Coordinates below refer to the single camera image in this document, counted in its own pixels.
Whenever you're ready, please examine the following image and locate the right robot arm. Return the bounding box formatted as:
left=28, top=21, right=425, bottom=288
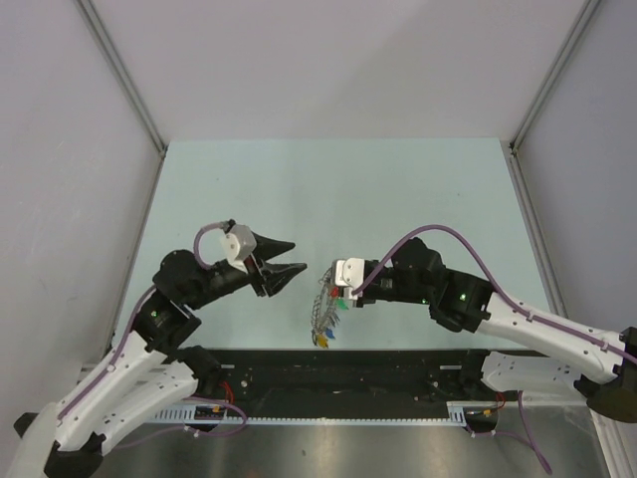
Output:
left=333, top=238, right=636, bottom=423

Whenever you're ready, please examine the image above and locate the white cable duct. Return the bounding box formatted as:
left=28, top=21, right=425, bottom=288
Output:
left=147, top=403, right=498, bottom=427

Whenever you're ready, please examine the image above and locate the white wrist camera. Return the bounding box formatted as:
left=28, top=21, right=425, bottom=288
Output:
left=220, top=223, right=257, bottom=273
left=330, top=258, right=365, bottom=305

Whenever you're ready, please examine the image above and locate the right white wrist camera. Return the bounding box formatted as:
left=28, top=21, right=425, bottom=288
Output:
left=330, top=258, right=365, bottom=305

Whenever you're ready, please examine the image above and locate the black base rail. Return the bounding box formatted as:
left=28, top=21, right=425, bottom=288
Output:
left=197, top=350, right=498, bottom=421

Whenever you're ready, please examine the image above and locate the aluminium frame post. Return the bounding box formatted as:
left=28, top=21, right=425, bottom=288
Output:
left=73, top=0, right=167, bottom=158
left=508, top=0, right=603, bottom=153

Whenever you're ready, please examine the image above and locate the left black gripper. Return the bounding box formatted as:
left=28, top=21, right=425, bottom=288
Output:
left=187, top=231, right=307, bottom=309

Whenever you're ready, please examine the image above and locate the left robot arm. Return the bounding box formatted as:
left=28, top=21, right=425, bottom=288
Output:
left=7, top=220, right=307, bottom=477

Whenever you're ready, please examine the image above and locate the right aluminium frame post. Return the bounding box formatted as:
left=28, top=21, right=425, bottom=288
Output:
left=508, top=0, right=603, bottom=153

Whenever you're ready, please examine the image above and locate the left aluminium frame post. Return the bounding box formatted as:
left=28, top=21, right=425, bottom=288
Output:
left=73, top=0, right=167, bottom=158

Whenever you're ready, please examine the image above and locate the metal key organizer ring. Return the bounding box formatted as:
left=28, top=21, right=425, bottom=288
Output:
left=308, top=266, right=347, bottom=348

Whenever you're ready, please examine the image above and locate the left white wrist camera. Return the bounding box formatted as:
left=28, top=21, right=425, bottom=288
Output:
left=220, top=223, right=257, bottom=273

